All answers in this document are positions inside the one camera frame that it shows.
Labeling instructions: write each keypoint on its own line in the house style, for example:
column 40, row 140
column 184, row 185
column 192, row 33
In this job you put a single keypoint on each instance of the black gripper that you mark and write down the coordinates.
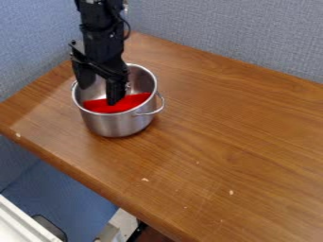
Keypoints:
column 96, row 56

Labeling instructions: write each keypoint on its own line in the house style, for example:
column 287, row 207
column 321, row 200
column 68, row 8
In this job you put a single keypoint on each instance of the red cloth object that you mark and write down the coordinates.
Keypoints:
column 131, row 101

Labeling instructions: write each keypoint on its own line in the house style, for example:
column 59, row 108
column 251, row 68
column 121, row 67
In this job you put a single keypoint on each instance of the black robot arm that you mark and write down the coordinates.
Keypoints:
column 101, row 13

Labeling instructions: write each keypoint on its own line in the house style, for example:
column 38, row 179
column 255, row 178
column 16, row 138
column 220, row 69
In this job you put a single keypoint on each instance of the white appliance lower left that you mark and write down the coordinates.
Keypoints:
column 17, row 227

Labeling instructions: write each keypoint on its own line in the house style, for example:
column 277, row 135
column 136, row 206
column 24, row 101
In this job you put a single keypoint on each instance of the metal pot with handles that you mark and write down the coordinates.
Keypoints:
column 131, row 114

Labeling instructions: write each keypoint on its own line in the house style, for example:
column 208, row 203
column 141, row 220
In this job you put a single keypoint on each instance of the white table leg bracket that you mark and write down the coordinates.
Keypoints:
column 120, row 228

